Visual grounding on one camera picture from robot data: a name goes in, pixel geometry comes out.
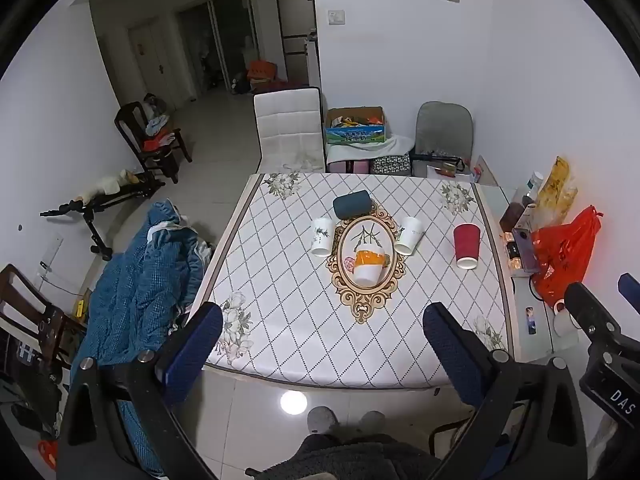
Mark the white cloth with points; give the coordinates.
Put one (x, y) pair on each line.
(390, 147)

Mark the patterned bag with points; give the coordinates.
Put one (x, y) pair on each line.
(391, 165)

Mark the white padded chair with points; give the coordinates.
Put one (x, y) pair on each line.
(287, 125)

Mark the brown jar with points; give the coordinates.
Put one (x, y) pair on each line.
(511, 217)

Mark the black exercise machine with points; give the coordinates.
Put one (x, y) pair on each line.
(95, 200)

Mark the orange and white cup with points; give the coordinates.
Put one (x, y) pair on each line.
(369, 266)

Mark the white side table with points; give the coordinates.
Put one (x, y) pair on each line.
(495, 200)

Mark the grey chair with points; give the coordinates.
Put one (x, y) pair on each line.
(444, 127)

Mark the dark wooden chair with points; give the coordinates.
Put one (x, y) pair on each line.
(30, 305)
(131, 122)

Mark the white light switch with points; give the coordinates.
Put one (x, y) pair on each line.
(336, 16)

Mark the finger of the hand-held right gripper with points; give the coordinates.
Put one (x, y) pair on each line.
(590, 307)
(631, 290)

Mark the yellow packet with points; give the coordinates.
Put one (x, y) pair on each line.
(555, 190)

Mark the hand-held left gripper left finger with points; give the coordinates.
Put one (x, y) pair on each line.
(195, 345)

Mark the pink storage box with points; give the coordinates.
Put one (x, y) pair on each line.
(347, 166)

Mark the dark teal pouch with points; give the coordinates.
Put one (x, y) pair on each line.
(352, 205)

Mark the small printed card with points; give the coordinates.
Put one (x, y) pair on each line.
(531, 320)

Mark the orange box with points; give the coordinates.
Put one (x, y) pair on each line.
(262, 70)

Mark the smartphone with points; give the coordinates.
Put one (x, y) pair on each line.
(526, 250)

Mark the cardboard box with blue print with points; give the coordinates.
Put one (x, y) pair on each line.
(356, 127)

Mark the clear bottle with white cap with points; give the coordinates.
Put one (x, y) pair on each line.
(532, 187)

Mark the person's grey slipper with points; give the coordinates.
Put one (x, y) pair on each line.
(372, 421)
(320, 420)

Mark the white cup with bamboo print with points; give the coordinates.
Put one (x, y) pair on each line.
(321, 237)

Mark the white mug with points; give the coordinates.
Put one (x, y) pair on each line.
(562, 321)

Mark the white cup with green print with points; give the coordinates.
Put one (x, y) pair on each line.
(410, 235)

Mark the red plastic bag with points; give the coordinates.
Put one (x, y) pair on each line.
(565, 255)

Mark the pile of clothes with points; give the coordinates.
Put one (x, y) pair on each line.
(160, 132)

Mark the red paper cup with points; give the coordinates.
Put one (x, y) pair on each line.
(466, 246)

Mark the diamond patterned tablecloth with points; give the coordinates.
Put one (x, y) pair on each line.
(280, 285)

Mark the blue quilted jacket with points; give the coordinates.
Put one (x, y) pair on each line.
(135, 280)

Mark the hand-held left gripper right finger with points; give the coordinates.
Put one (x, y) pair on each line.
(450, 350)

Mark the person's dark trousers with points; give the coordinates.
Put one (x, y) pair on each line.
(350, 460)

